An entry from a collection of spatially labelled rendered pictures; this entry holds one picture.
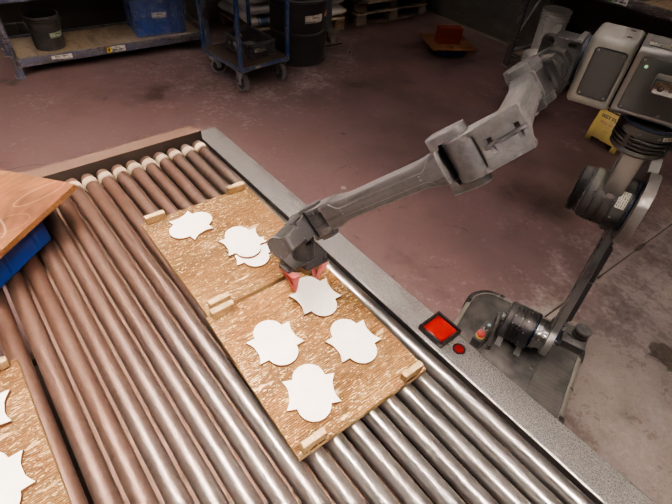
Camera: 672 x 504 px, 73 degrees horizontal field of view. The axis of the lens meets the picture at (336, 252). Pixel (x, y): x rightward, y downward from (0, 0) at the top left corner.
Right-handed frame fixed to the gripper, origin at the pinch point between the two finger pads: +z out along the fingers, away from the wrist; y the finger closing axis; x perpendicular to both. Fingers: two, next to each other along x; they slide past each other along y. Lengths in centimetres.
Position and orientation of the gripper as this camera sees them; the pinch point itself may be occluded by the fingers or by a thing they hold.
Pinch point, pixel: (305, 282)
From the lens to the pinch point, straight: 118.1
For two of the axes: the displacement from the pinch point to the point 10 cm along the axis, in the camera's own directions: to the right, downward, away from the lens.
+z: 0.1, 8.1, 5.9
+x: -6.3, -4.5, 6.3
